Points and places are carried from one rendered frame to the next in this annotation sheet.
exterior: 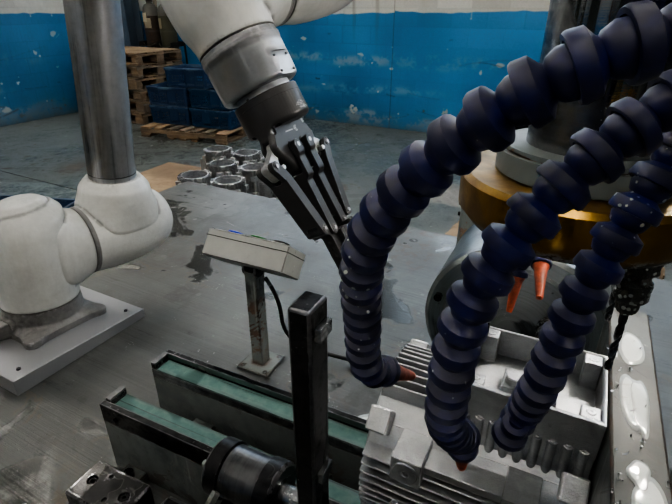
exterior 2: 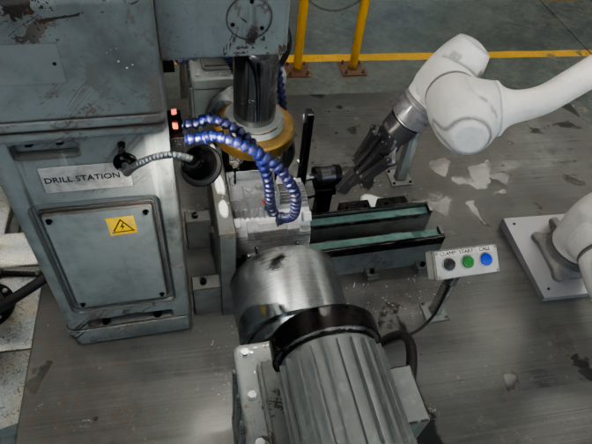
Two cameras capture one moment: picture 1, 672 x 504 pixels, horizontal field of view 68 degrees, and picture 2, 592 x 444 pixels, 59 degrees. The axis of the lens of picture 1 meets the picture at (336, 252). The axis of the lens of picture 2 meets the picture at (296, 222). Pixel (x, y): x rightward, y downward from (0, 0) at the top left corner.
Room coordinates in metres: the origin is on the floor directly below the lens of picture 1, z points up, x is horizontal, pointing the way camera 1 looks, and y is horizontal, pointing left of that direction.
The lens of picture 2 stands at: (1.10, -0.73, 2.06)
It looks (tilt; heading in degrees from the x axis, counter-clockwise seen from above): 49 degrees down; 136
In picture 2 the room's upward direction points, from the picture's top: 7 degrees clockwise
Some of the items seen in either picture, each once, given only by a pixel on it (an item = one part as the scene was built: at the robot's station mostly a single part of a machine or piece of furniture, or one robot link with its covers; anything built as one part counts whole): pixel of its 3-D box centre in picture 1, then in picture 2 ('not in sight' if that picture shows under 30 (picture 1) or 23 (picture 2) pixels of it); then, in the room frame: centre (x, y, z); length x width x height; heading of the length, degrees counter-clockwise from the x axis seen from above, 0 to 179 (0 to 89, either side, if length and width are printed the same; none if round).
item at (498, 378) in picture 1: (529, 397); (252, 194); (0.36, -0.19, 1.11); 0.12 x 0.11 x 0.07; 63
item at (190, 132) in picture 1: (198, 100); not in sight; (6.18, 1.67, 0.39); 1.20 x 0.80 x 0.79; 69
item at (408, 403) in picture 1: (475, 451); (266, 218); (0.38, -0.15, 1.01); 0.20 x 0.19 x 0.19; 63
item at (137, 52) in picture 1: (132, 83); not in sight; (7.28, 2.86, 0.45); 1.26 x 0.86 x 0.89; 61
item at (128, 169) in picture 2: not in sight; (165, 161); (0.49, -0.46, 1.46); 0.18 x 0.11 x 0.13; 64
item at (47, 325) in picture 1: (35, 311); (569, 245); (0.90, 0.65, 0.86); 0.22 x 0.18 x 0.06; 150
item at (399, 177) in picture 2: not in sight; (413, 131); (0.35, 0.46, 1.01); 0.08 x 0.08 x 0.42; 64
